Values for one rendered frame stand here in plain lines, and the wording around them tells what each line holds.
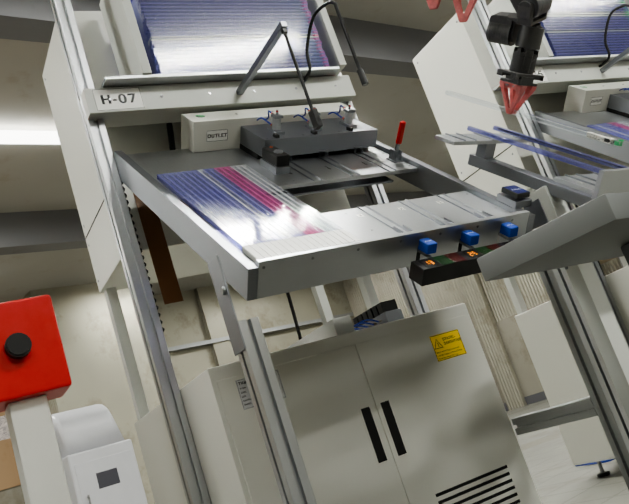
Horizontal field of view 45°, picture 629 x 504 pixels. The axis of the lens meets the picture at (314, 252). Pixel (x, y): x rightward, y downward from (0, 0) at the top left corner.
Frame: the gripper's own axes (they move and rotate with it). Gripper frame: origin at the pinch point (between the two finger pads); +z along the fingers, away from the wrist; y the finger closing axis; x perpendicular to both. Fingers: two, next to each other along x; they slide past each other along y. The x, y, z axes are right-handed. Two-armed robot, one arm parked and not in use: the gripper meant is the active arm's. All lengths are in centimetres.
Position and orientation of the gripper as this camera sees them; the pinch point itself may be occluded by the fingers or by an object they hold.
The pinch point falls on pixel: (511, 110)
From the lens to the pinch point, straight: 191.1
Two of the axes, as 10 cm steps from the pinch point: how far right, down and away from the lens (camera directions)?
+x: 6.0, 3.7, -7.1
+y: -7.8, 1.0, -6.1
